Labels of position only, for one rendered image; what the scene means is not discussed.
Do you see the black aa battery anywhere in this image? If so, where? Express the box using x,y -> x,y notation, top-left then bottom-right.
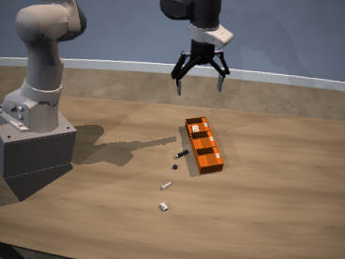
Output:
175,150 -> 188,158

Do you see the orange three-compartment bin rack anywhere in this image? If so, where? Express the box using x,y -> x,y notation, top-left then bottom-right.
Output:
186,116 -> 224,175

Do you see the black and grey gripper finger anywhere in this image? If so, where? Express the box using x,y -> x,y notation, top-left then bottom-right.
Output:
171,51 -> 202,96
205,49 -> 230,92

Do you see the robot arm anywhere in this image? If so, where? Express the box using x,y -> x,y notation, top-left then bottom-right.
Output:
0,0 -> 233,132

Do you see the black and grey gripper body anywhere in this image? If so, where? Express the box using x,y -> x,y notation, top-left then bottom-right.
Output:
190,39 -> 216,65

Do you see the white domino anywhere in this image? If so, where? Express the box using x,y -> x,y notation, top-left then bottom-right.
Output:
192,125 -> 199,132

